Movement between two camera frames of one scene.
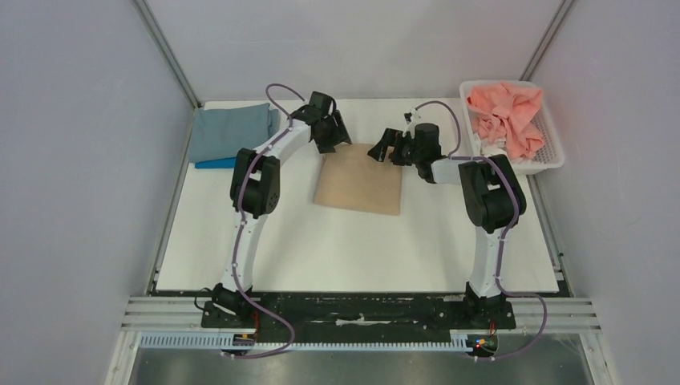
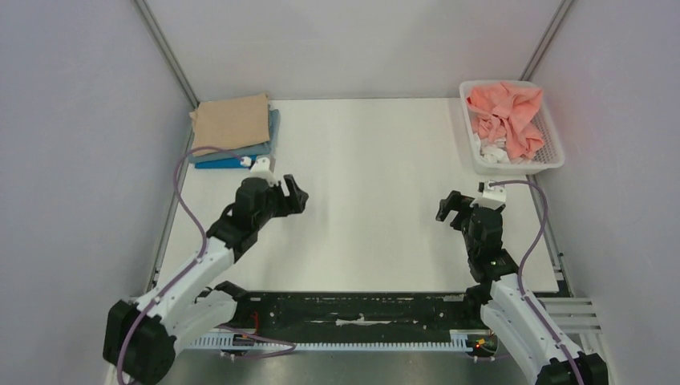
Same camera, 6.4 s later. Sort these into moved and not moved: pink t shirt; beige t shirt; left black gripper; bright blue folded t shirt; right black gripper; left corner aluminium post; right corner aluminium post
Moved: beige t shirt; right black gripper; left black gripper
Not moved: right corner aluminium post; bright blue folded t shirt; left corner aluminium post; pink t shirt
